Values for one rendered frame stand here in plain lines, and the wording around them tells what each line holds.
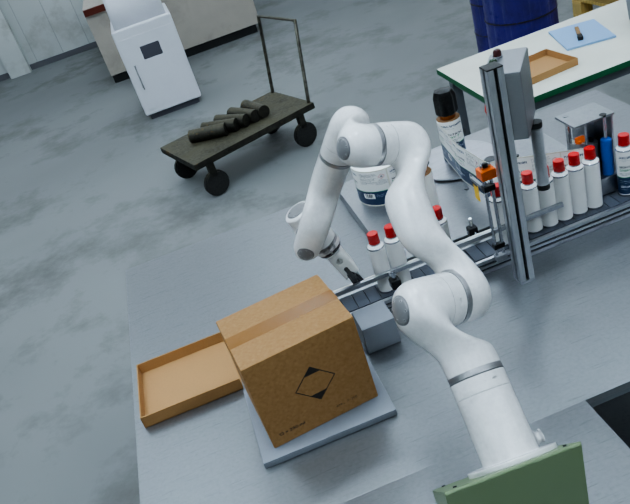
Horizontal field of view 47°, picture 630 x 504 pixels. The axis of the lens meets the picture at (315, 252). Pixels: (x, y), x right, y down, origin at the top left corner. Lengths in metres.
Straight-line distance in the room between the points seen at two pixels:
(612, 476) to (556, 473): 0.23
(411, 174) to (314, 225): 0.38
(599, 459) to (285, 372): 0.73
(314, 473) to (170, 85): 5.87
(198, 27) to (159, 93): 1.99
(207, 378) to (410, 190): 0.94
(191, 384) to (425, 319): 0.95
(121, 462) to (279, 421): 1.68
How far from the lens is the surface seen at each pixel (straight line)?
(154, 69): 7.32
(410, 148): 1.70
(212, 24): 9.20
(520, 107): 1.97
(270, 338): 1.80
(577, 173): 2.34
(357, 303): 2.22
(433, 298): 1.53
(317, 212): 1.93
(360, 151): 1.64
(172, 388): 2.27
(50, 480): 3.61
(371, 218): 2.63
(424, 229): 1.61
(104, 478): 3.45
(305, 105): 5.53
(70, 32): 11.71
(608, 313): 2.11
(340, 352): 1.81
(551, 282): 2.23
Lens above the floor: 2.17
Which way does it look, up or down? 31 degrees down
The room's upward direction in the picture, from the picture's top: 19 degrees counter-clockwise
